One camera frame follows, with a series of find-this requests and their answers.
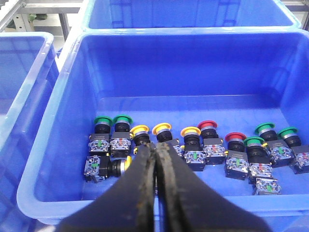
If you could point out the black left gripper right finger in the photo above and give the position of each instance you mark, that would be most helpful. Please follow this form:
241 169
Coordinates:
190 205

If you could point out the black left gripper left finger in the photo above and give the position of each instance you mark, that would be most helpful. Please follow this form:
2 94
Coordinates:
128 206

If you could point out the blue source crate with buttons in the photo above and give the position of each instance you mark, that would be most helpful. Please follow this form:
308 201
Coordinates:
238 78

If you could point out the yellow button lying sideways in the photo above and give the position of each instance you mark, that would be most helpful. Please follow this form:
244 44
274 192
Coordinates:
98 168

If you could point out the red push button rear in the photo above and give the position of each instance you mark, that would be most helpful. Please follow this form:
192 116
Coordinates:
212 143

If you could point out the red push button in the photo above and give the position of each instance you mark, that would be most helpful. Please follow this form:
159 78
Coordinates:
236 164
212 143

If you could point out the green button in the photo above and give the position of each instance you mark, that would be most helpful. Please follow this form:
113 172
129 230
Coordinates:
258 159
99 142
121 138
278 150
300 163

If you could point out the red push button front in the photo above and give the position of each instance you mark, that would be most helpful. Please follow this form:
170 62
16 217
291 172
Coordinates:
236 164

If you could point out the green button far left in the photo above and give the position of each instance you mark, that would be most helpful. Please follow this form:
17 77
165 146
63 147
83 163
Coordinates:
99 142

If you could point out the yellow push button upright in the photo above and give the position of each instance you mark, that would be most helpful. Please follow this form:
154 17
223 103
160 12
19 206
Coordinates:
140 136

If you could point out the loose contact block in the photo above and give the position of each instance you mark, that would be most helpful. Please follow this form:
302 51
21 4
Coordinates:
266 186

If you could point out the green button right middle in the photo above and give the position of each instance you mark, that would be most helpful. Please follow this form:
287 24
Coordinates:
258 159

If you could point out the green button right front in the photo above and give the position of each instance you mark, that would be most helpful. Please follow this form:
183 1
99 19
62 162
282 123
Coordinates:
278 150

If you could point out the green button far right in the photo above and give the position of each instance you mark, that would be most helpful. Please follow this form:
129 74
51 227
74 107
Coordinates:
300 163

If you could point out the blue crate at left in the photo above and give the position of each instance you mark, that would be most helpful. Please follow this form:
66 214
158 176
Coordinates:
28 73

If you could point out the blue crate behind source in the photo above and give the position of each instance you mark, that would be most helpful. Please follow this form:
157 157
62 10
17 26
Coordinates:
125 14

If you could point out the green potted plant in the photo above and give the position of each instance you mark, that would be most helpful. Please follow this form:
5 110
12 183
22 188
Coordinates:
40 17

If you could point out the perforated metal rack post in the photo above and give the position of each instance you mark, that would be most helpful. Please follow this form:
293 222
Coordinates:
24 12

